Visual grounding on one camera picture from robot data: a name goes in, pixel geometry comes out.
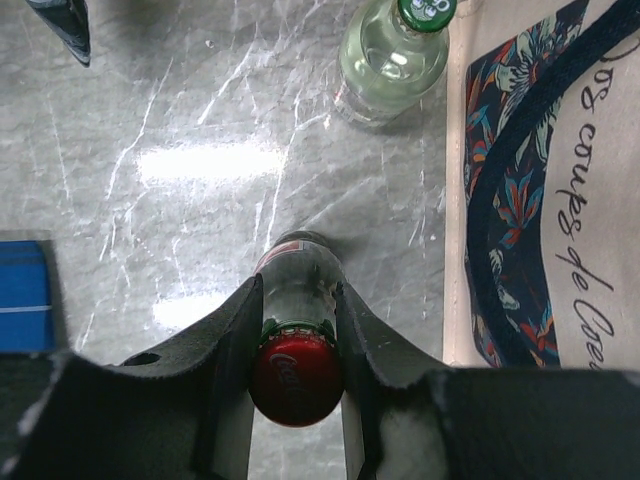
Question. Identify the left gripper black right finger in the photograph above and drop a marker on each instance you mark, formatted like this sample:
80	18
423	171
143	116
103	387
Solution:
406	415

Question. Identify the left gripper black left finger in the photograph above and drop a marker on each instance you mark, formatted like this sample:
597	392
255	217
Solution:
178	410

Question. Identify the Coca-Cola glass bottle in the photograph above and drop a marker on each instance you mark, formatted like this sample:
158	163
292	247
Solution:
297	378

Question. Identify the cream canvas tote bag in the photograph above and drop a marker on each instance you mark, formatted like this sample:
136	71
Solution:
563	236

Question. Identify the blue plaid cloth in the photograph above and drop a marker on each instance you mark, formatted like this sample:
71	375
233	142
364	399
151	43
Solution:
27	323

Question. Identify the clear Chang soda bottle left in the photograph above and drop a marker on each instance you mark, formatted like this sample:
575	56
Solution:
391	54

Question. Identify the dark patterned hanging shirt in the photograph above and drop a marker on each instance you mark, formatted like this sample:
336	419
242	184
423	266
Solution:
69	20

